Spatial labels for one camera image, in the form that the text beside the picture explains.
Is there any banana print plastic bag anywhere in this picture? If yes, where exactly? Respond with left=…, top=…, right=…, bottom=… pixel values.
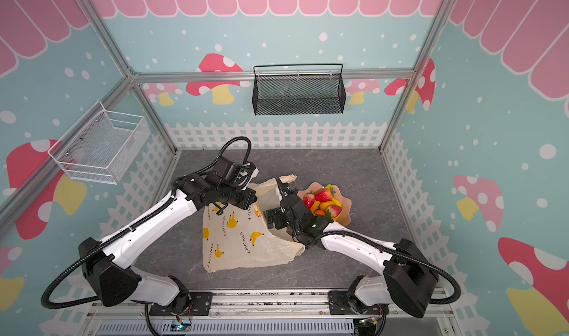
left=202, top=178, right=305, bottom=273

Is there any red orange strawberry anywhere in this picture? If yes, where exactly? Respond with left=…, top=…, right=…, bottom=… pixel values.
left=302, top=192, right=316, bottom=209

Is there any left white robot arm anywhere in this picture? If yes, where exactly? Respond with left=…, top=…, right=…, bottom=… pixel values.
left=41, top=156, right=258, bottom=315

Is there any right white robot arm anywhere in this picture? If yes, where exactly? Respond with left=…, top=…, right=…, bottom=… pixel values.
left=263, top=195, right=462, bottom=318

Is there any yellow banana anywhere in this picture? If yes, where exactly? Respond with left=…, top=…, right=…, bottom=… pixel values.
left=311, top=198, right=342, bottom=215

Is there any peach wavy plate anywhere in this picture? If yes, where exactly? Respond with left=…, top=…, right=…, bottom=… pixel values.
left=297, top=182, right=352, bottom=226

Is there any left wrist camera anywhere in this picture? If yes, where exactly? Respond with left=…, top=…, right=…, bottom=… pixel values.
left=239, top=162, right=259, bottom=180

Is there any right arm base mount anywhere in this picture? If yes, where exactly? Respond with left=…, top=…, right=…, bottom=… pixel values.
left=327, top=290, right=389, bottom=315

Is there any black wire basket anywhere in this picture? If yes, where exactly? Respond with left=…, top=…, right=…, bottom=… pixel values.
left=252, top=63, right=347, bottom=116

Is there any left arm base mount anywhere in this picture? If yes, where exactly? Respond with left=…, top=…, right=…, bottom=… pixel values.
left=150, top=292, right=213, bottom=317

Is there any white wire basket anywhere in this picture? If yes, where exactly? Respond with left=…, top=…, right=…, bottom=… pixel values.
left=47, top=102, right=151, bottom=185

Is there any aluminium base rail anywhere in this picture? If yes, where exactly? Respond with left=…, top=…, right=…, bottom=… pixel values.
left=84, top=288, right=459, bottom=336

